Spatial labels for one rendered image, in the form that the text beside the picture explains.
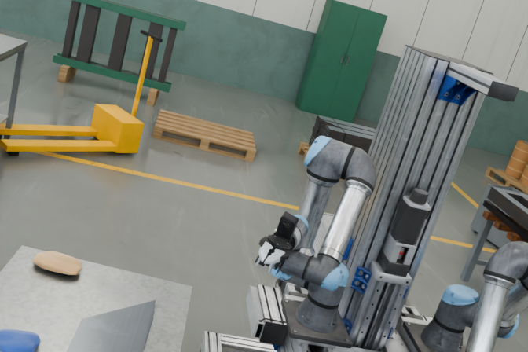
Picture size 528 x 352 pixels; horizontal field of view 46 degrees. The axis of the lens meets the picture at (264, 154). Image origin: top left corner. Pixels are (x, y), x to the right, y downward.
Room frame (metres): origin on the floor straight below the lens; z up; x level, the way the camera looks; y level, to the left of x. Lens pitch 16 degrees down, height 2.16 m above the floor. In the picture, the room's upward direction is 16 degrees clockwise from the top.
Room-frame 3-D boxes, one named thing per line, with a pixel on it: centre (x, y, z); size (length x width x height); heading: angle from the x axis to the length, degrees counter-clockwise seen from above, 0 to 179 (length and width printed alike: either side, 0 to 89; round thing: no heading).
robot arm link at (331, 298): (2.02, -0.34, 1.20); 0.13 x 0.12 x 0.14; 76
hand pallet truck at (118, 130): (5.80, 1.88, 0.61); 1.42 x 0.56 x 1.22; 138
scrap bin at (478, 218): (6.75, -2.83, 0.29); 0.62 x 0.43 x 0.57; 28
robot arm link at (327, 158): (2.05, -0.22, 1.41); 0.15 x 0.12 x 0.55; 76
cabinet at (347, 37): (11.12, -0.82, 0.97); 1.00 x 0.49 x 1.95; 102
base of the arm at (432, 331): (2.11, -0.83, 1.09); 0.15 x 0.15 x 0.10
